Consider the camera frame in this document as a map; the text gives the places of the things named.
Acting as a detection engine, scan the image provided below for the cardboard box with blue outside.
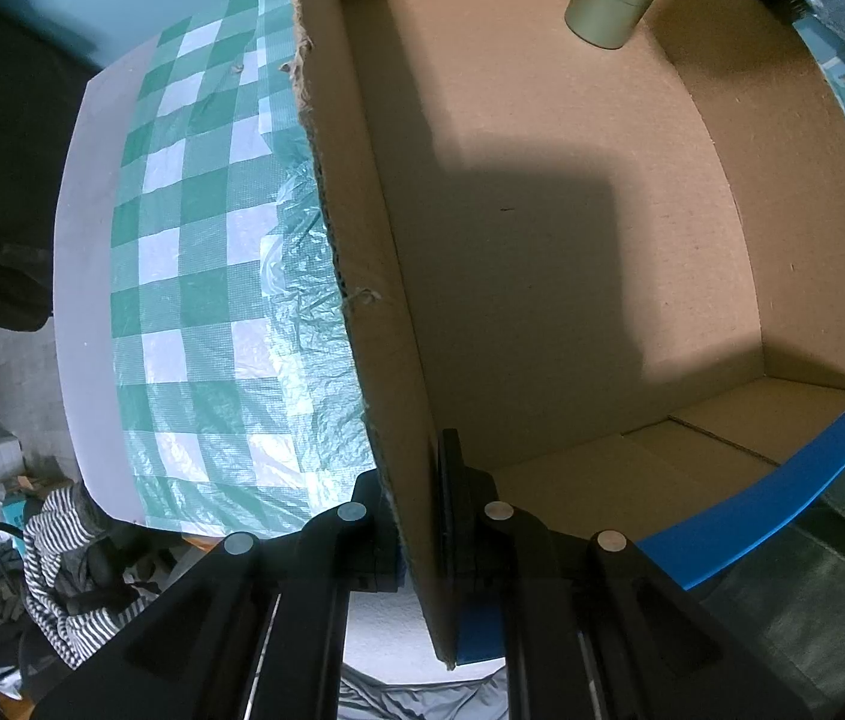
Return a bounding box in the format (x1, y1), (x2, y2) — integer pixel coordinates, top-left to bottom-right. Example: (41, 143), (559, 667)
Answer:
(283, 0), (845, 672)

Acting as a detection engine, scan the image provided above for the grey cloth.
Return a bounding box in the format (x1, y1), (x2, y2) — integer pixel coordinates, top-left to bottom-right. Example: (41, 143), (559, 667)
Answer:
(339, 600), (513, 720)

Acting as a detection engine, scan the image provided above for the black white striped cloth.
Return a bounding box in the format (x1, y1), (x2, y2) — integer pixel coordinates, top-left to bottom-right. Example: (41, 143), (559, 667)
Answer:
(21, 486), (161, 668)

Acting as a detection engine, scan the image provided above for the pale green tin can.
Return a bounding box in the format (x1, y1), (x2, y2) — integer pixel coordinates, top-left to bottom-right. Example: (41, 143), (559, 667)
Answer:
(563, 0), (661, 51)

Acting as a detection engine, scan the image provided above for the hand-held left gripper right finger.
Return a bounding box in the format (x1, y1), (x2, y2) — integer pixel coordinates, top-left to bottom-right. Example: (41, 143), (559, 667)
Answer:
(437, 427), (813, 720)

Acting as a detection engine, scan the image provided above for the green checkered plastic tablecloth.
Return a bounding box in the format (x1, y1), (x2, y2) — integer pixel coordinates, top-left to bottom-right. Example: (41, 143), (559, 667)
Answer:
(111, 0), (393, 541)

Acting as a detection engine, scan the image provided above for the person's green garment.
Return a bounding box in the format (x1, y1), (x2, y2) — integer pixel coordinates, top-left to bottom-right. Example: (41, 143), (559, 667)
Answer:
(699, 450), (845, 720)

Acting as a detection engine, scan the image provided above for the large dark object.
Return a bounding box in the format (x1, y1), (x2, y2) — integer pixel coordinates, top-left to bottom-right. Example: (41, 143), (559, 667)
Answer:
(0, 0), (104, 331)

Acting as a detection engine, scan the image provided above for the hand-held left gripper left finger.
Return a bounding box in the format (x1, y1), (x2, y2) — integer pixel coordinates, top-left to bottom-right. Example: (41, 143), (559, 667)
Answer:
(32, 469), (408, 720)

